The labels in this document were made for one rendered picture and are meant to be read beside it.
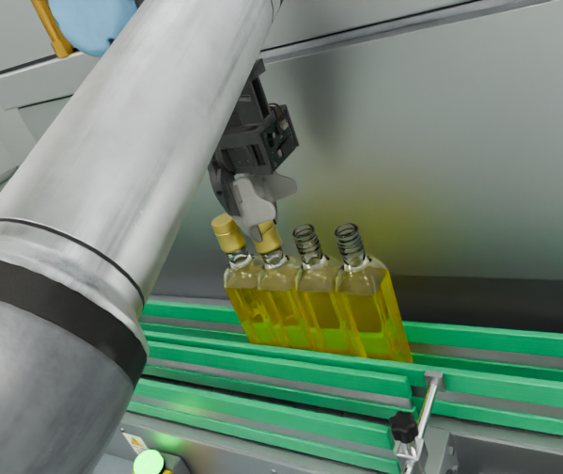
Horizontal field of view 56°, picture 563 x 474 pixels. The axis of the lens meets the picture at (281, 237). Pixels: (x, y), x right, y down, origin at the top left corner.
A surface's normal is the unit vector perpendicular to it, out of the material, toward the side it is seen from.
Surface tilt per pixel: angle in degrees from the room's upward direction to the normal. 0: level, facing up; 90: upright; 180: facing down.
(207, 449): 90
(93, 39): 90
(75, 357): 77
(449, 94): 90
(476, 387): 90
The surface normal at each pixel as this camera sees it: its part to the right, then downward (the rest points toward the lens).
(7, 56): -0.44, 0.57
